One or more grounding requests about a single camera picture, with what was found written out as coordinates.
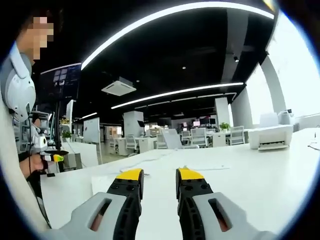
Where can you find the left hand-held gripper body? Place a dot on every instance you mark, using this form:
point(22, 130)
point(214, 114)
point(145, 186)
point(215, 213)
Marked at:
point(42, 146)

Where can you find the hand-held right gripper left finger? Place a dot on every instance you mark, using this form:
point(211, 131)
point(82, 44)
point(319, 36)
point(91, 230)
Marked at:
point(110, 207)

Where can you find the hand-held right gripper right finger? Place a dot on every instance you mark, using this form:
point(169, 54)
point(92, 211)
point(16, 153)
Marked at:
point(195, 186)

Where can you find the white ceiling light strip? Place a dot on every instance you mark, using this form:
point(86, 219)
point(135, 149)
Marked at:
point(89, 115)
point(175, 93)
point(150, 18)

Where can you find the person's left hand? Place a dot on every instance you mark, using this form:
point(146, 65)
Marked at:
point(33, 166)

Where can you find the grey computer case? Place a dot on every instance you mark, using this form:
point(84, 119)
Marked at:
point(73, 161)

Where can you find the green potted plant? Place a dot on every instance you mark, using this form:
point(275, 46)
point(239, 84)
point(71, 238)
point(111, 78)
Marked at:
point(66, 135)
point(224, 126)

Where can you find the white desk partition panel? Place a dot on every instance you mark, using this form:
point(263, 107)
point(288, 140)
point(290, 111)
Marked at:
point(85, 152)

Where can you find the black monitor stand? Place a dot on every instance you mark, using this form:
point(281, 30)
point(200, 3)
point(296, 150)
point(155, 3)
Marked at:
point(58, 125)

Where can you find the person in cream shirt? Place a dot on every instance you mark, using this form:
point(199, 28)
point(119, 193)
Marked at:
point(15, 175)

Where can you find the white whiteboard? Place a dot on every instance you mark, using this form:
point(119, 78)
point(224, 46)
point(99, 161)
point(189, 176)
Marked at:
point(91, 130)

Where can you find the white table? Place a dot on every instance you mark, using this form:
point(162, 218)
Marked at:
point(225, 160)

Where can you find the row of white office chairs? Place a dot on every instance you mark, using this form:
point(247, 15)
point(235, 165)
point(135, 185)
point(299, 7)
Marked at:
point(172, 140)

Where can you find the black computer monitor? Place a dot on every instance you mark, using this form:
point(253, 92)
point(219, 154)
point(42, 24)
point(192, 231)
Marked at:
point(60, 82)

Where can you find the white ceiling air conditioner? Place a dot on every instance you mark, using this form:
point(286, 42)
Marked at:
point(118, 87)

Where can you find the white printer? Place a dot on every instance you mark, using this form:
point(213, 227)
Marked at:
point(270, 135)

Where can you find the grey white office machine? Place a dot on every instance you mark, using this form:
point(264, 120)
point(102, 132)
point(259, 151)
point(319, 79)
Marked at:
point(286, 117)

